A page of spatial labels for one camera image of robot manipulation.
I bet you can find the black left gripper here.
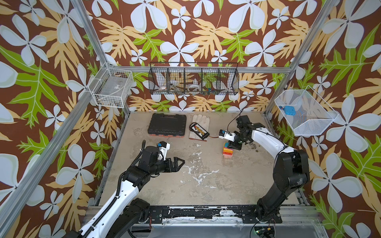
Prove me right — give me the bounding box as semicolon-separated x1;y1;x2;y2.
149;157;186;176

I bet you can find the orange cylinder wood block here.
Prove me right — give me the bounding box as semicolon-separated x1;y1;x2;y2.
223;147;233;154

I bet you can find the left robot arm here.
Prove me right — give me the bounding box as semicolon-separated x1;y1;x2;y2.
65;141;185;238

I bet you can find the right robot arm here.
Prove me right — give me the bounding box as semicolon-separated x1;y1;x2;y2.
219;115;310;222

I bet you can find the black plastic tool case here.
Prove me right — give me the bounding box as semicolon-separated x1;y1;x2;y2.
147;113;187;137

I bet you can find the white work glove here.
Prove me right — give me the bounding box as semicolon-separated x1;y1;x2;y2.
189;114;210;140

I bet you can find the blue object in basket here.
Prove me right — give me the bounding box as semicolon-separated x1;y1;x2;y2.
279;105;296;116

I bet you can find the white tape roll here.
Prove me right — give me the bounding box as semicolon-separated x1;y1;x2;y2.
187;84;201;93

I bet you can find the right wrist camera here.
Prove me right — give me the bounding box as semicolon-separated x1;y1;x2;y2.
219;130;236;142

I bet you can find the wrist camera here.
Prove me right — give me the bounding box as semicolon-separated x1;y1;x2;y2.
157;141;170;160
219;130;236;142

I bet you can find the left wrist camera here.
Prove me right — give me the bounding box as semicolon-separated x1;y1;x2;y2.
157;141;170;160

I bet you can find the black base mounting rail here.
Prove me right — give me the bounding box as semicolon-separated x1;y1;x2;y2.
142;205;283;224

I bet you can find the black wire basket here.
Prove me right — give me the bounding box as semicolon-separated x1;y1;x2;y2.
148;62;240;95

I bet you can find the white wire basket right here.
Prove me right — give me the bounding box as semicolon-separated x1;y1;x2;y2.
275;86;339;137

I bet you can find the white wire basket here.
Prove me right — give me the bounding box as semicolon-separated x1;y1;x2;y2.
89;63;135;109
275;86;339;137

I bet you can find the aluminium frame rail right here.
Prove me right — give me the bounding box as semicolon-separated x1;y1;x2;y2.
261;113;310;206

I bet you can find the aluminium frame rail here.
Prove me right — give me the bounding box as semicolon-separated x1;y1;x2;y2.
1;90;91;238
261;113;310;206

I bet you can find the white wire basket left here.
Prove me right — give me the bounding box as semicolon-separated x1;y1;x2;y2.
89;63;135;109

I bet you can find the aluminium frame rail left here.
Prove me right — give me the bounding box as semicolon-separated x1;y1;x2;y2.
1;90;91;238

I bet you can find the aluminium frame post right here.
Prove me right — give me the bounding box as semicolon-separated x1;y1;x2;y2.
264;0;337;116

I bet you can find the aluminium frame post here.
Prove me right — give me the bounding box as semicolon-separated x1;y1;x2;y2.
71;1;131;117
264;0;337;116

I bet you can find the aluminium frame post left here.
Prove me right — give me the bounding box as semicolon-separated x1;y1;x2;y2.
71;1;131;117

